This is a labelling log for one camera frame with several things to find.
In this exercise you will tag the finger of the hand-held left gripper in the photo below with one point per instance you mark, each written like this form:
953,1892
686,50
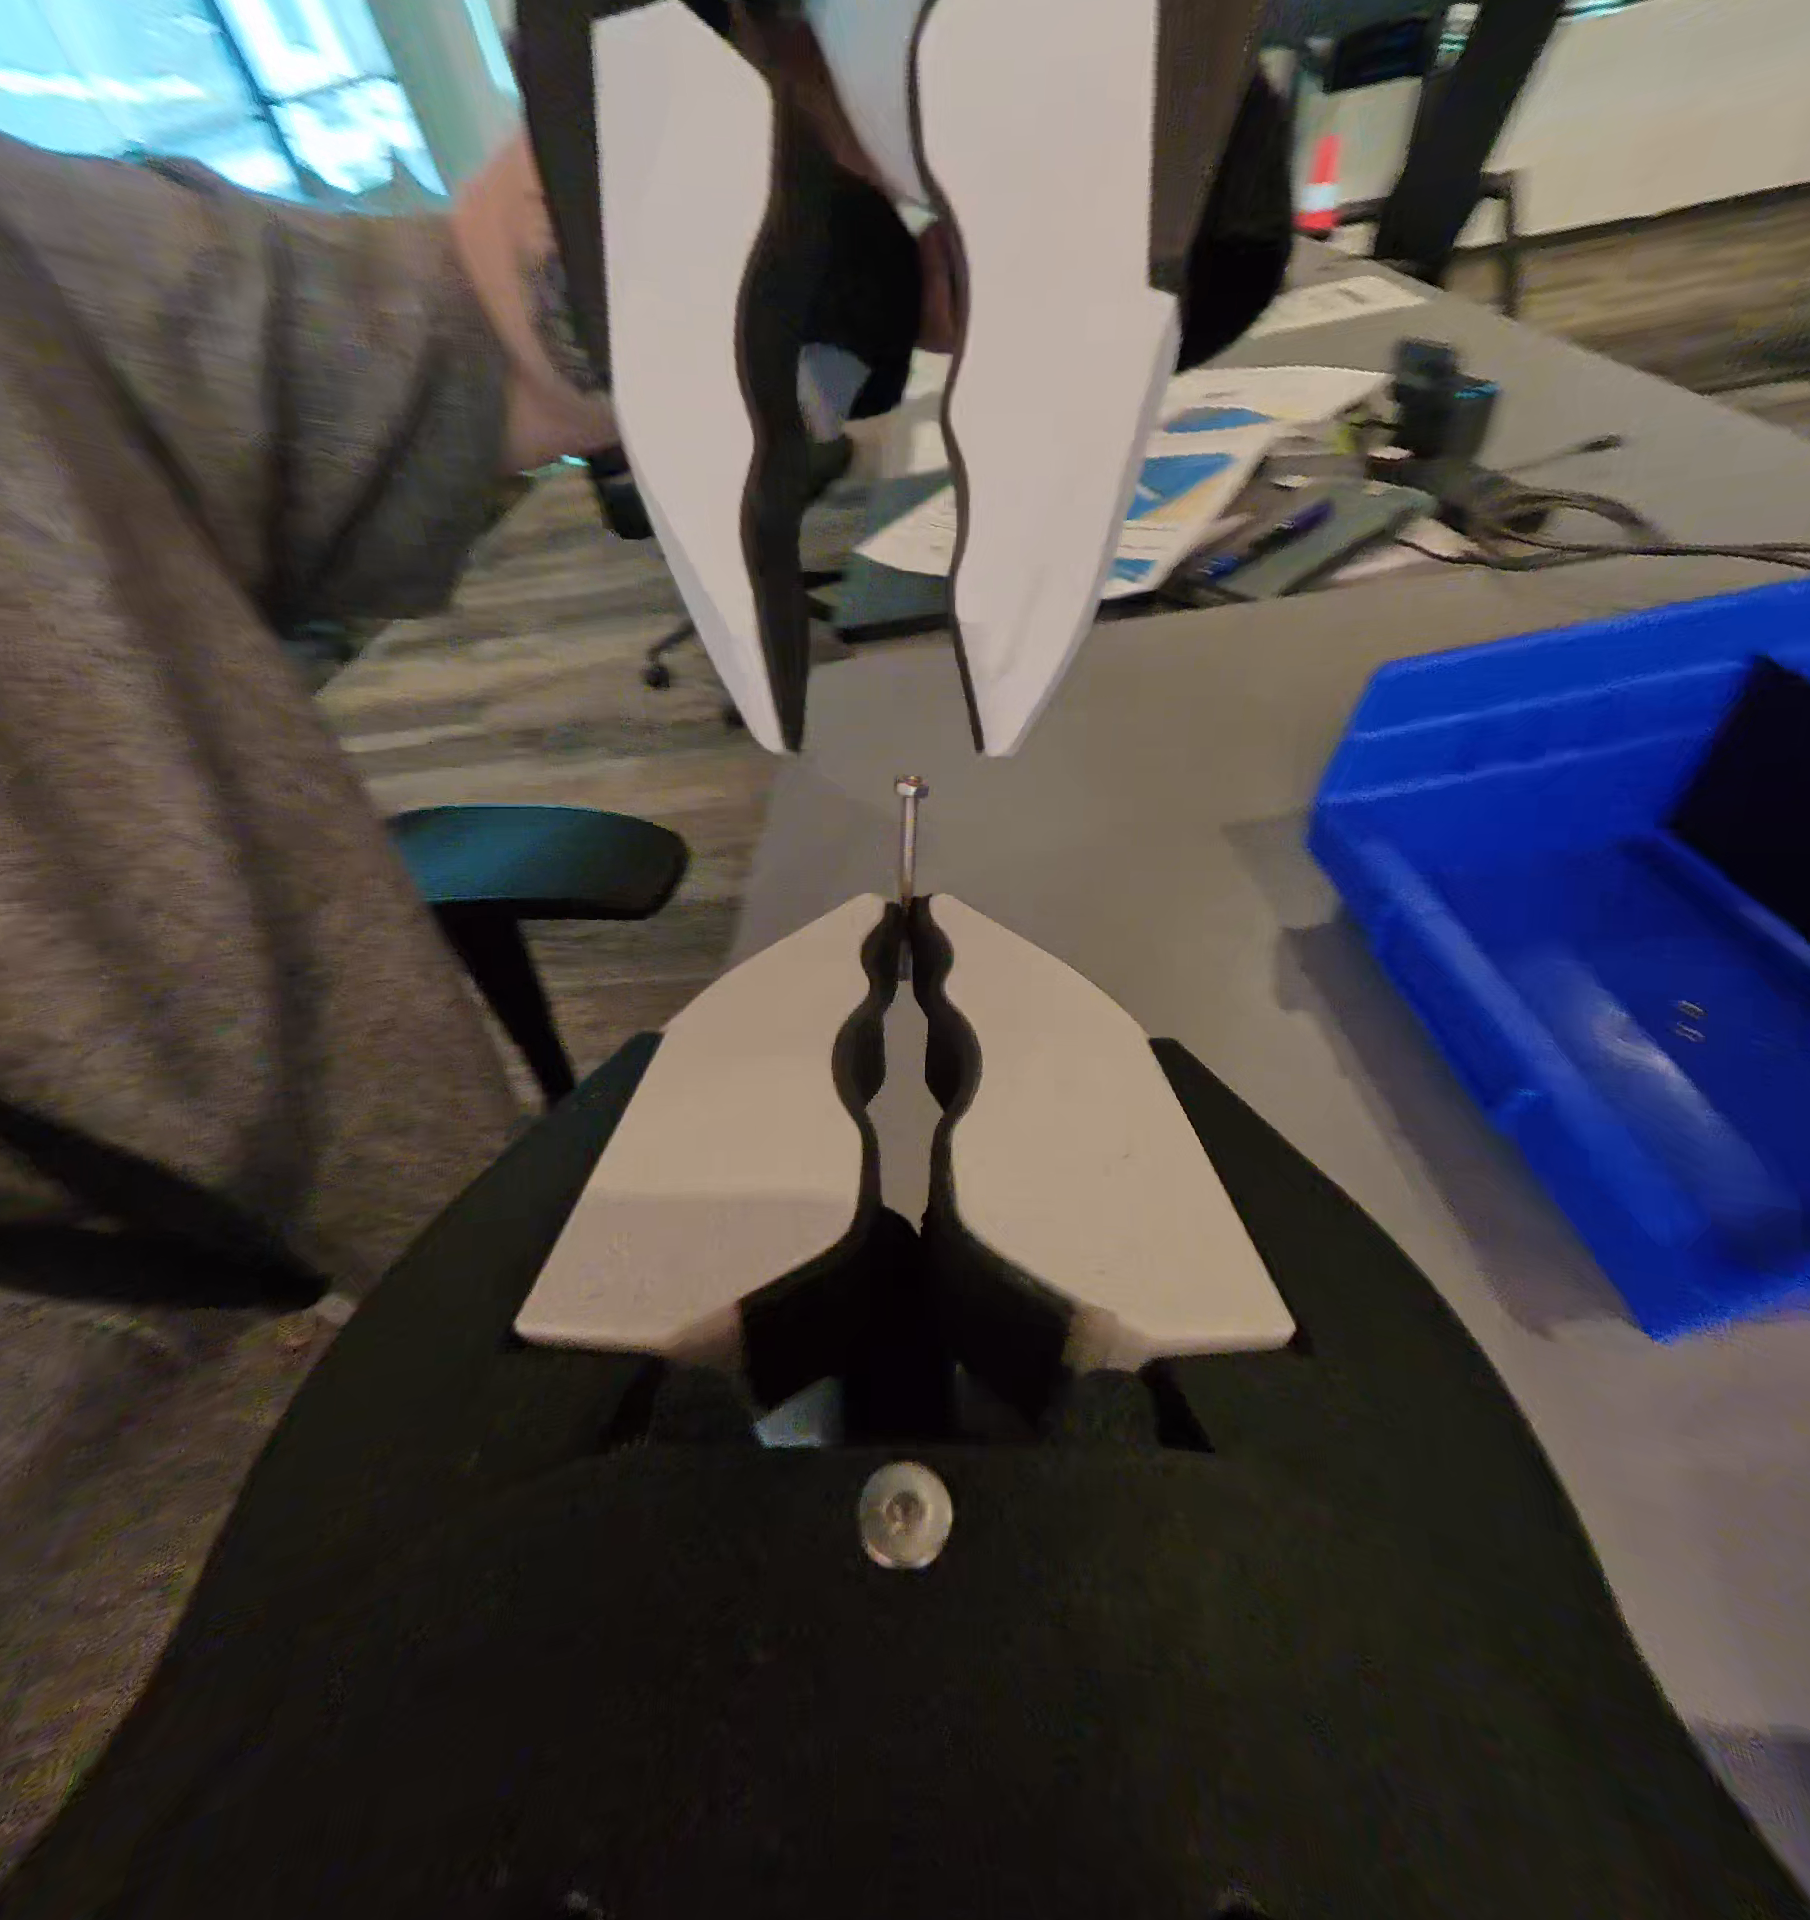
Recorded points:
678,299
1055,299

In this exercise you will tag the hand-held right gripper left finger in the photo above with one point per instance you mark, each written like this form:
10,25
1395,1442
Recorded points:
725,1169

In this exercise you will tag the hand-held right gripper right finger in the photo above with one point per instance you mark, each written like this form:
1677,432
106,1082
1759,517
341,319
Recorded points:
1083,1169

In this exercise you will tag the long metal bolt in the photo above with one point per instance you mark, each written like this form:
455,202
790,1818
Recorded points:
908,858

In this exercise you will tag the blue plastic bin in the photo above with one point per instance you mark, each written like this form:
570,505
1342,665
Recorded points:
1444,900

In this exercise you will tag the person's left forearm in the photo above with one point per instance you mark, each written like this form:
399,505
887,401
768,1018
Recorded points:
489,239

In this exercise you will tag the person's left hand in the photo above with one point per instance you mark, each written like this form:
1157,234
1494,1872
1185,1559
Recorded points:
559,418

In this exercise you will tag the orange traffic cone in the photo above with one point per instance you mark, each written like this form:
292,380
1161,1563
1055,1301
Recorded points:
1322,180

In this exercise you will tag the white printed paper strip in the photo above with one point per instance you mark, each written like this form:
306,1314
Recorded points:
1337,299

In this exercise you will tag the black mesh office chair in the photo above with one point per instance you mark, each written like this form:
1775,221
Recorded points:
624,495

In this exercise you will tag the paper with blue graphics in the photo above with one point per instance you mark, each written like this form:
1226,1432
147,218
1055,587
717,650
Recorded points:
1191,480

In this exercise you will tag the black charger box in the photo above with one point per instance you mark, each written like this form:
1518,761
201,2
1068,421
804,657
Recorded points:
1438,405

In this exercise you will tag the blue pen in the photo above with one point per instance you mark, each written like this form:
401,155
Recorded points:
1289,527

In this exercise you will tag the dark grey notebook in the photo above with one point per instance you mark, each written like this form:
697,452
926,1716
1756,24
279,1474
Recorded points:
1358,535

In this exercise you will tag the teal chair armrest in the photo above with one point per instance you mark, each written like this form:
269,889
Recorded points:
545,861

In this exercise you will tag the person's grey sweater torso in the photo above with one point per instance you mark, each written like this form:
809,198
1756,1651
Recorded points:
96,900

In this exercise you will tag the black bin divider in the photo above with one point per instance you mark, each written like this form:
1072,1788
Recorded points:
1792,811

